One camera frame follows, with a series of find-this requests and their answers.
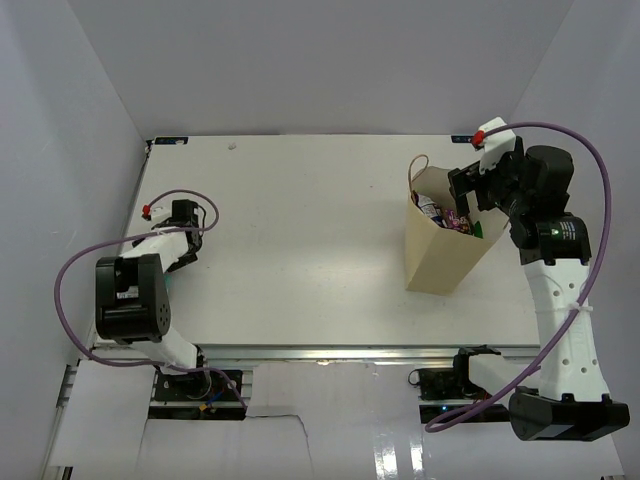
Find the green Fox's candy bag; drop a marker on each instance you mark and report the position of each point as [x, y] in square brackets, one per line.
[478, 230]

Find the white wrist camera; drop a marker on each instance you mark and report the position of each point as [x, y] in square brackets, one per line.
[494, 146]
[155, 214]

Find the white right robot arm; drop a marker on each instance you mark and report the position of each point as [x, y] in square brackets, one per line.
[571, 401]

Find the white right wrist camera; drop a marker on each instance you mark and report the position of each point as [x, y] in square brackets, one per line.
[494, 146]

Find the left black XDOF label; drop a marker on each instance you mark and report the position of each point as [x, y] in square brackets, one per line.
[171, 140]

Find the right black XDOF label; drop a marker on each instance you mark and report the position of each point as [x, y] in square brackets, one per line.
[462, 139]

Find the dark blue purple snack bag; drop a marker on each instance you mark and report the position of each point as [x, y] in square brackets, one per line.
[428, 207]

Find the brown paper bag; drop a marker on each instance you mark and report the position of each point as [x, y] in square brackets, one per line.
[437, 259]

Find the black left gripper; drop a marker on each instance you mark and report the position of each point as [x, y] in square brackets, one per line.
[182, 261]

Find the black xdof label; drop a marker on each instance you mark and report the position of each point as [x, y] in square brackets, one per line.
[462, 139]
[171, 140]

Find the small purple candy packet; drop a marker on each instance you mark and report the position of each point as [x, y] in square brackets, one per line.
[453, 221]

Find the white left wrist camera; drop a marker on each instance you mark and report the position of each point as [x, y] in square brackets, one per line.
[155, 214]

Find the teal white snack packet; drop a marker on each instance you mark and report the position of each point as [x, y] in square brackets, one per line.
[167, 280]

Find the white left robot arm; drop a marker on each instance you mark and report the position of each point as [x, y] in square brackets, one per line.
[132, 299]

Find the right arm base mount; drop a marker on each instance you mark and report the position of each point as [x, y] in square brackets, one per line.
[440, 392]

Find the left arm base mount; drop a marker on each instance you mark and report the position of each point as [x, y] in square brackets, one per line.
[203, 391]

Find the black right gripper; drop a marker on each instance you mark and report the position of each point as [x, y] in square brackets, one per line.
[469, 179]

